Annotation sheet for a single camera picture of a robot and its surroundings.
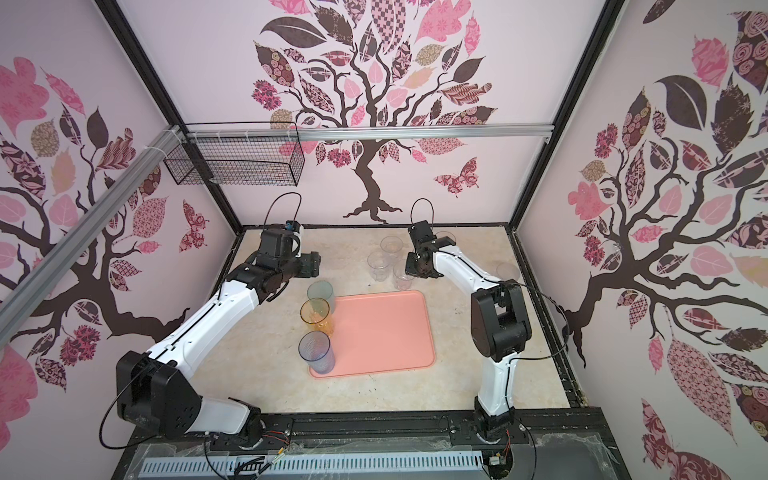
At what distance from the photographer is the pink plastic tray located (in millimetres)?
871

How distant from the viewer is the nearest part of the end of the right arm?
692 mm

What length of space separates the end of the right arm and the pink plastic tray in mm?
174
